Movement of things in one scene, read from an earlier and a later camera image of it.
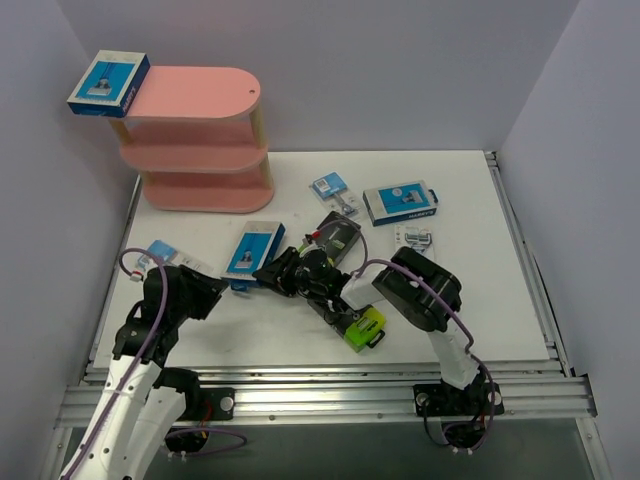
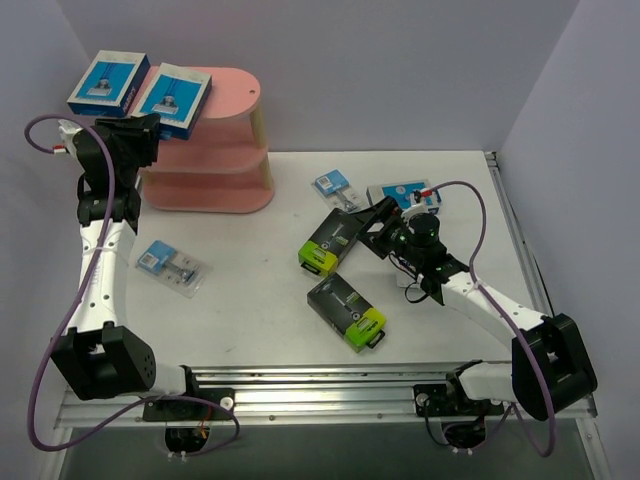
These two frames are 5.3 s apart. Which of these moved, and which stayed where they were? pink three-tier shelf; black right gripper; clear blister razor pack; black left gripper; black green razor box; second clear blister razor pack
Moved: black left gripper; black right gripper
Stayed: black green razor box; clear blister razor pack; second clear blister razor pack; pink three-tier shelf
